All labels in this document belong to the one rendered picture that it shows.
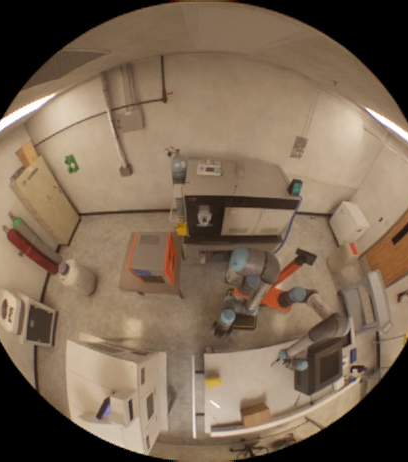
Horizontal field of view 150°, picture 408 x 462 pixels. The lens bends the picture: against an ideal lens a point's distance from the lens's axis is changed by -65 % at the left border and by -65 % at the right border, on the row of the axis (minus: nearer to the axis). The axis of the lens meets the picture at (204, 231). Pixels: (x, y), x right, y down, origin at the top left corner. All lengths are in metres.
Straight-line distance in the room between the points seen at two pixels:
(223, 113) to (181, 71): 0.80
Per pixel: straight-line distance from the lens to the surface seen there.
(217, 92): 2.22
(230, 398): 1.63
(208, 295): 2.41
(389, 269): 4.16
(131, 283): 1.88
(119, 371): 1.08
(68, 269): 2.65
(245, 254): 0.65
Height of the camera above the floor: 2.35
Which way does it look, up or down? 54 degrees down
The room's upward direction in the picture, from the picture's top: 1 degrees clockwise
